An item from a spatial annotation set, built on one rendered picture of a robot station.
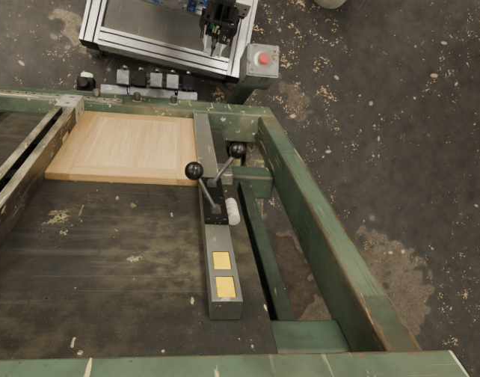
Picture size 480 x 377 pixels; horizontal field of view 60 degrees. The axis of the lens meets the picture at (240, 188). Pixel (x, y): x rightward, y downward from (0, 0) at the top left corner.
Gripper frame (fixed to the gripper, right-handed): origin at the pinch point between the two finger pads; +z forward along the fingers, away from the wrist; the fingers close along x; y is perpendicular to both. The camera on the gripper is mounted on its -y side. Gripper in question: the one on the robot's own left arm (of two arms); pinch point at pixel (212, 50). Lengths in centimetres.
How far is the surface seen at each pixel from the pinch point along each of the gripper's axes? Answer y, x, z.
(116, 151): 16.8, -19.6, 29.3
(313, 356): 73, 19, -22
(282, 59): -115, 44, 92
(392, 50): -138, 111, 81
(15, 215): 49, -31, 11
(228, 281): 60, 11, -5
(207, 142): 7.1, 4.9, 28.0
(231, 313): 65, 12, -6
